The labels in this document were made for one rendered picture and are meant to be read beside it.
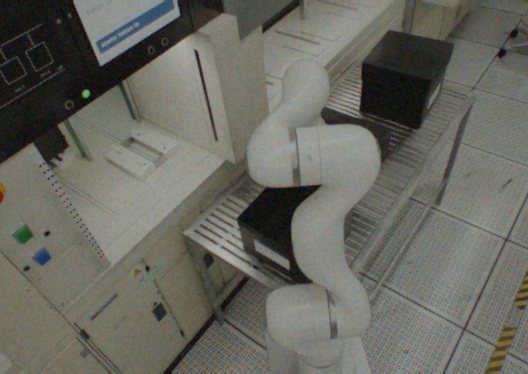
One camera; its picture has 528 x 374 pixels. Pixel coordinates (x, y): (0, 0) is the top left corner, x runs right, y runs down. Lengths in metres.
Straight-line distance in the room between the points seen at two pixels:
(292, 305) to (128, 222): 0.81
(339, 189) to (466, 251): 1.85
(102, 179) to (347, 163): 1.22
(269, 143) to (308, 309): 0.39
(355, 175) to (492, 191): 2.18
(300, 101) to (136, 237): 0.93
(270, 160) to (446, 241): 1.94
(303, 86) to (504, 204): 2.17
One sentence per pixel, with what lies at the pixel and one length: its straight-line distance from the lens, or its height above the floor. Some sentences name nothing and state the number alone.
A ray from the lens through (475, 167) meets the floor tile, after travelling 2.99.
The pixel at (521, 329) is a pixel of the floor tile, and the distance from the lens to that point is 2.42.
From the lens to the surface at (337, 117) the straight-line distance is 1.55.
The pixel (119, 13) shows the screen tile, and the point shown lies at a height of 1.56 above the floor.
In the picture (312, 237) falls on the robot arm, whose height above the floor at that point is 1.38.
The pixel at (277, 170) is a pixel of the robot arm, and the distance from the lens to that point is 0.72.
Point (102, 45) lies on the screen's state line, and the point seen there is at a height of 1.51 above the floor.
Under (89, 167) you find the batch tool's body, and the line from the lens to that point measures 1.86.
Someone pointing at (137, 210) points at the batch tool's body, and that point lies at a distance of 1.62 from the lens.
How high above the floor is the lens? 2.03
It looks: 48 degrees down
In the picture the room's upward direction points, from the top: 8 degrees counter-clockwise
